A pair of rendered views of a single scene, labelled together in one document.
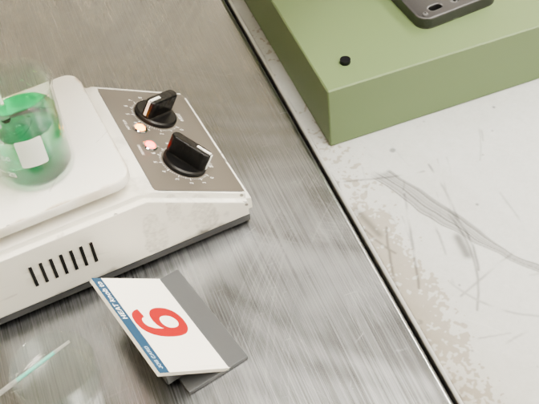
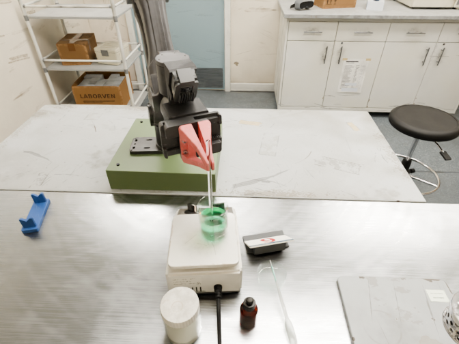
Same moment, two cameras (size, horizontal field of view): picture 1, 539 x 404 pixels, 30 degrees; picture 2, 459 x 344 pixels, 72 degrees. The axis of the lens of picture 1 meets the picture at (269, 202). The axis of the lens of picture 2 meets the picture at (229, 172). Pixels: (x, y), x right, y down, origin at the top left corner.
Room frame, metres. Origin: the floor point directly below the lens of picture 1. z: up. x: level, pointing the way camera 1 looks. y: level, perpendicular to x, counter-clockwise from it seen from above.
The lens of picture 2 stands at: (0.33, 0.50, 1.43)
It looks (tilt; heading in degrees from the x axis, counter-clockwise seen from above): 38 degrees down; 287
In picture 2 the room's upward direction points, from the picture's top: straight up
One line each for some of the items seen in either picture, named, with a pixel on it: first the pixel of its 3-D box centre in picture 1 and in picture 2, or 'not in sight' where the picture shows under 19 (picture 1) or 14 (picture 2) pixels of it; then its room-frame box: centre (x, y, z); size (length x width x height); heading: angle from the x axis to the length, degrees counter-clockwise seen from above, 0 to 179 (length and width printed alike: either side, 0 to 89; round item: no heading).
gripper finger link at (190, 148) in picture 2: not in sight; (206, 148); (0.49, 0.12, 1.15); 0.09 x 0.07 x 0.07; 130
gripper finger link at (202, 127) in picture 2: not in sight; (194, 151); (0.50, 0.14, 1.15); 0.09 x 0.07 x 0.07; 130
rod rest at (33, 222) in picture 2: not in sight; (34, 211); (0.90, 0.15, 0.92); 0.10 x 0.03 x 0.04; 118
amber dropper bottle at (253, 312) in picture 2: not in sight; (248, 310); (0.38, 0.24, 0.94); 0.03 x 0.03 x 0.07
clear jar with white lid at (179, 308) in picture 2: not in sight; (182, 317); (0.48, 0.29, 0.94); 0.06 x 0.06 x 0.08
